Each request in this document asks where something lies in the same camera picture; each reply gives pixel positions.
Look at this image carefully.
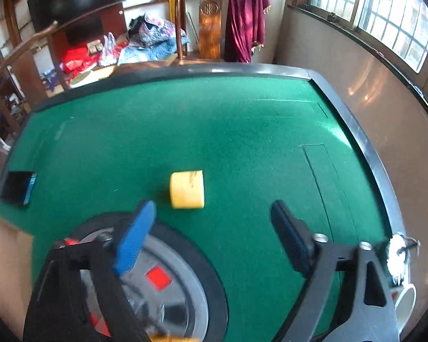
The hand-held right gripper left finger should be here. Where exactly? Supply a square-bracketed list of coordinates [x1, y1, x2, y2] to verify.
[23, 199, 158, 342]

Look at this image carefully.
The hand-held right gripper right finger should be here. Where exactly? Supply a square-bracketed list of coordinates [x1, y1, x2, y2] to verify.
[270, 199, 401, 342]

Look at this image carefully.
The yellow tape roll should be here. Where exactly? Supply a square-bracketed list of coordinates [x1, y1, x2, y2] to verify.
[169, 170, 205, 209]

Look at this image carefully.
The shallow cardboard box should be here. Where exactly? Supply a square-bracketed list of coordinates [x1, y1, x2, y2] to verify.
[0, 210, 34, 339]

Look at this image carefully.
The round grey table centre panel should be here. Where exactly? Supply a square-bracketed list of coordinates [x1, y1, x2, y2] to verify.
[68, 214, 229, 342]

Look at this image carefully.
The black smartphone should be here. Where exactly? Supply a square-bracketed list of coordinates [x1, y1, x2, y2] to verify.
[0, 171, 38, 207]

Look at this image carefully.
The white cup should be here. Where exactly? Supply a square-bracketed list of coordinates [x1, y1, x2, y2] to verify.
[394, 285, 418, 332]

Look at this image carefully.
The red plastic bag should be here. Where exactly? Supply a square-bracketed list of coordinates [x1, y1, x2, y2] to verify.
[60, 43, 104, 75]

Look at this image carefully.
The shiny patterned gift bag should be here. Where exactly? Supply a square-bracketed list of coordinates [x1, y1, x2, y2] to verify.
[100, 32, 120, 66]

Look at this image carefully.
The pile of floral clothes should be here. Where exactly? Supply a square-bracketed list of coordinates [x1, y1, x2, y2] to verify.
[118, 14, 191, 66]

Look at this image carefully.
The maroon cloth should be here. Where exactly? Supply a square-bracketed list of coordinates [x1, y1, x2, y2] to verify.
[224, 0, 272, 64]

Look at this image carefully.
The dark wooden armchair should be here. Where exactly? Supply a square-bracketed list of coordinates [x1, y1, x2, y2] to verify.
[0, 21, 72, 129]

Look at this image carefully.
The carved wooden chair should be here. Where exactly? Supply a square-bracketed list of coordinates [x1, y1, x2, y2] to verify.
[167, 0, 268, 63]

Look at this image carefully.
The window with wooden frame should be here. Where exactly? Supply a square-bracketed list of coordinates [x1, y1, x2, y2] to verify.
[296, 0, 428, 115]

